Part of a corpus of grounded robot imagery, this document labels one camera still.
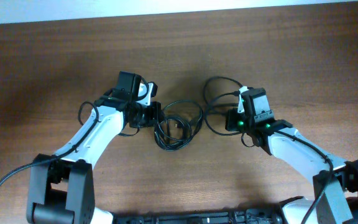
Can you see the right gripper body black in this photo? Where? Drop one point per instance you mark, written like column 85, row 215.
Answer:
column 237, row 121

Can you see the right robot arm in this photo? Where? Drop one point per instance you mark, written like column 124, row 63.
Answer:
column 334, row 179

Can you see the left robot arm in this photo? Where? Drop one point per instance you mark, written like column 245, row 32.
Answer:
column 61, row 187

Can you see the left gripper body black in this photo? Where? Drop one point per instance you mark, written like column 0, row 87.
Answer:
column 146, row 116

